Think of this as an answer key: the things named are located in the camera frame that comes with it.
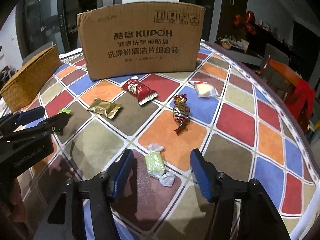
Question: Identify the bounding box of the twisted foil candy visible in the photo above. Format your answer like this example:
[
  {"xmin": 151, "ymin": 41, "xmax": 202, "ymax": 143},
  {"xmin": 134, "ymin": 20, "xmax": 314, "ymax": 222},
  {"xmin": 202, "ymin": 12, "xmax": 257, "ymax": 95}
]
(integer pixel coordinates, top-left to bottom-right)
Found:
[{"xmin": 172, "ymin": 94, "xmax": 190, "ymax": 135}]

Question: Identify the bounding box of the gold foil snack packet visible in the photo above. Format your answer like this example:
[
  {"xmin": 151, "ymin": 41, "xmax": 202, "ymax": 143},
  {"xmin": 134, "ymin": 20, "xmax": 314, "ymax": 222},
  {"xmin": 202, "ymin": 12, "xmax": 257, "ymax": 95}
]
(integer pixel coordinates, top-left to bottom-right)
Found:
[{"xmin": 88, "ymin": 98, "xmax": 122, "ymax": 119}]

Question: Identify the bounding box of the red balloon decoration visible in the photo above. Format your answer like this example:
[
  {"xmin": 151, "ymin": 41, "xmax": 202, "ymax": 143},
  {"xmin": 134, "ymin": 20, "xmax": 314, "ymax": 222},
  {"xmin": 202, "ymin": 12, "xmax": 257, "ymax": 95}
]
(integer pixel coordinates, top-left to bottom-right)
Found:
[{"xmin": 233, "ymin": 11, "xmax": 256, "ymax": 35}]

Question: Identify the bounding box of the grey chair left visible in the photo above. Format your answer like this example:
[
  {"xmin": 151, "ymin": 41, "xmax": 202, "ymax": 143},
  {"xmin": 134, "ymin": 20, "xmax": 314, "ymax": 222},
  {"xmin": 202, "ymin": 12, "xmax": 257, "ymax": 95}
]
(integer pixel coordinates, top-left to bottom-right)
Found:
[{"xmin": 23, "ymin": 41, "xmax": 54, "ymax": 65}]

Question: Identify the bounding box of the brown cardboard box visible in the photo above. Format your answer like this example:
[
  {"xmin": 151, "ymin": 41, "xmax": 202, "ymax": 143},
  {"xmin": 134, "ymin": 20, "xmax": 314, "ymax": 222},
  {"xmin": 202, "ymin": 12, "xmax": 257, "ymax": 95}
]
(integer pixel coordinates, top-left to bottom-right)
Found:
[{"xmin": 77, "ymin": 2, "xmax": 205, "ymax": 81}]

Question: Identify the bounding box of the dark red snack packet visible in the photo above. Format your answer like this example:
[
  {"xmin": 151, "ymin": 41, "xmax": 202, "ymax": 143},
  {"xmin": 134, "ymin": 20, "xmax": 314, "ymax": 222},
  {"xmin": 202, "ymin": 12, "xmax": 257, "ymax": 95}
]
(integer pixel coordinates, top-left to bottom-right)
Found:
[{"xmin": 121, "ymin": 76, "xmax": 158, "ymax": 106}]

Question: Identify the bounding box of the woven wicker basket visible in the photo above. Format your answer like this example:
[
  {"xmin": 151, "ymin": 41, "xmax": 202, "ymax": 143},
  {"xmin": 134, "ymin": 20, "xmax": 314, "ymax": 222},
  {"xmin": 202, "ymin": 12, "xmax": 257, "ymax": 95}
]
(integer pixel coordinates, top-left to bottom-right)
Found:
[{"xmin": 1, "ymin": 45, "xmax": 62, "ymax": 112}]

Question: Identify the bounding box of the person left hand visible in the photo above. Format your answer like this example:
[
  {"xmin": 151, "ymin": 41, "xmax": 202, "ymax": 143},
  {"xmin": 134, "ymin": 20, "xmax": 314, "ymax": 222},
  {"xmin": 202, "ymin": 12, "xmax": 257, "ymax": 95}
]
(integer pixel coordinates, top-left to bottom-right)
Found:
[{"xmin": 1, "ymin": 179, "xmax": 29, "ymax": 239}]

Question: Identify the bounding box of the colourful diamond pattern table mat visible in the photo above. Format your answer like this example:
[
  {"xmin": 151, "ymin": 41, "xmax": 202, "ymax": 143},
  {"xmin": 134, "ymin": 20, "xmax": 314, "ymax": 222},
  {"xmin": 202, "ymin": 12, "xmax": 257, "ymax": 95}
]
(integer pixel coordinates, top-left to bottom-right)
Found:
[{"xmin": 17, "ymin": 42, "xmax": 319, "ymax": 239}]

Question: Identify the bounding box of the grey chair right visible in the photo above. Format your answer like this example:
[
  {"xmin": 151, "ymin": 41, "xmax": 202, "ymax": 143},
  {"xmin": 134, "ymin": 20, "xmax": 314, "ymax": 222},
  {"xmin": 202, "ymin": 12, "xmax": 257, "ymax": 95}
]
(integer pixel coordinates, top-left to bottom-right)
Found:
[{"xmin": 264, "ymin": 43, "xmax": 289, "ymax": 65}]

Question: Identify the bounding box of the clear yellow cake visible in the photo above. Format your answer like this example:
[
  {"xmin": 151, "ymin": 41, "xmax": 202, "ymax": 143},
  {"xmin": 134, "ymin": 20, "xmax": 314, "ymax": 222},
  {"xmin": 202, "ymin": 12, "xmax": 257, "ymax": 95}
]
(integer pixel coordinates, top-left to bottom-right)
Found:
[{"xmin": 194, "ymin": 82, "xmax": 220, "ymax": 98}]

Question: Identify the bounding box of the orange wooden chair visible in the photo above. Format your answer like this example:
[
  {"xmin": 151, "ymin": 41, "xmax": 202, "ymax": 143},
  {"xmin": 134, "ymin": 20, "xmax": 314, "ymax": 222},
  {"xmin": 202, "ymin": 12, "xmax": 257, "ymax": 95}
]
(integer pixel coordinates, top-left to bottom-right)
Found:
[{"xmin": 255, "ymin": 54, "xmax": 316, "ymax": 133}]

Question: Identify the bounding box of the green candy packet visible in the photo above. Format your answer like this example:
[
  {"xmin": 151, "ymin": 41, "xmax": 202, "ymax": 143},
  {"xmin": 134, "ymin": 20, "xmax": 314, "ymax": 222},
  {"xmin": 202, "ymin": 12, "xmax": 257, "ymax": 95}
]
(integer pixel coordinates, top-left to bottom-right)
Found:
[{"xmin": 58, "ymin": 109, "xmax": 71, "ymax": 115}]

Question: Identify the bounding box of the light green candy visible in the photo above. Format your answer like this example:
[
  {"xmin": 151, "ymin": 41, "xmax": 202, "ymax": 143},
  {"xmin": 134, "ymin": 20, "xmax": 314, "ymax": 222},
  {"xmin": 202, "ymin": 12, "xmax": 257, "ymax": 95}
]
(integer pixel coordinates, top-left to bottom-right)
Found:
[{"xmin": 145, "ymin": 143, "xmax": 175, "ymax": 187}]

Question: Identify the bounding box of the grey chair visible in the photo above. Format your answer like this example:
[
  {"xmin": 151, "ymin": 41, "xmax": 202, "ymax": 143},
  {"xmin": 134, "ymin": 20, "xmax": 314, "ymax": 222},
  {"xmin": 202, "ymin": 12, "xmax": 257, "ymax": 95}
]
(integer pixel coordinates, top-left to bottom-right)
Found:
[
  {"xmin": 264, "ymin": 43, "xmax": 289, "ymax": 65},
  {"xmin": 23, "ymin": 41, "xmax": 54, "ymax": 65}
]

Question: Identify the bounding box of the white low cabinet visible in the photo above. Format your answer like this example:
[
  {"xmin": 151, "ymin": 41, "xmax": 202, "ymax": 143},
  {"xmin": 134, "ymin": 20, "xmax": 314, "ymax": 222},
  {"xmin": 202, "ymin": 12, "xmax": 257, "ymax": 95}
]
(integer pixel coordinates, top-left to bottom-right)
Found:
[{"xmin": 217, "ymin": 43, "xmax": 262, "ymax": 66}]

